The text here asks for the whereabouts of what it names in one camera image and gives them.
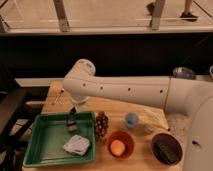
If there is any white cloth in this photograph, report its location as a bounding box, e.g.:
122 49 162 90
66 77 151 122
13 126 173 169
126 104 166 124
63 135 90 156

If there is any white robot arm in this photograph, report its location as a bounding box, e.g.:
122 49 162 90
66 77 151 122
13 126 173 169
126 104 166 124
63 59 213 171

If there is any green plastic tray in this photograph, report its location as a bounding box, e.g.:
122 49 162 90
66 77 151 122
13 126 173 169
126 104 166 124
23 112 96 168

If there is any brown pine cone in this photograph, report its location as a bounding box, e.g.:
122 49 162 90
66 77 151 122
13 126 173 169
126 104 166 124
95 111 109 138

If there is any orange bowl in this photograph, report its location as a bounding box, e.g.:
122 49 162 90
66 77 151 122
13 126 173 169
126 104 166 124
107 131 134 159

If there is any small blue cup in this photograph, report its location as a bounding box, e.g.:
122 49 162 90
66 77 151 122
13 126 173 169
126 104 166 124
124 113 139 128

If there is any peach fruit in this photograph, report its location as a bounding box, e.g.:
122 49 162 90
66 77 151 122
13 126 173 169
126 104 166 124
110 140 125 156

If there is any dark brown bowl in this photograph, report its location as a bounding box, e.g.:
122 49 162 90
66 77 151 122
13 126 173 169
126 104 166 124
151 133 183 165

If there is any black sponge in bowl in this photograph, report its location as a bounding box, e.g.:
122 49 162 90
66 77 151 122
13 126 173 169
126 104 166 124
155 141 178 164

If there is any silver metal bowl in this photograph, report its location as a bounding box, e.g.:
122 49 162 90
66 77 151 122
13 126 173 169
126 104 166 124
173 67 196 80

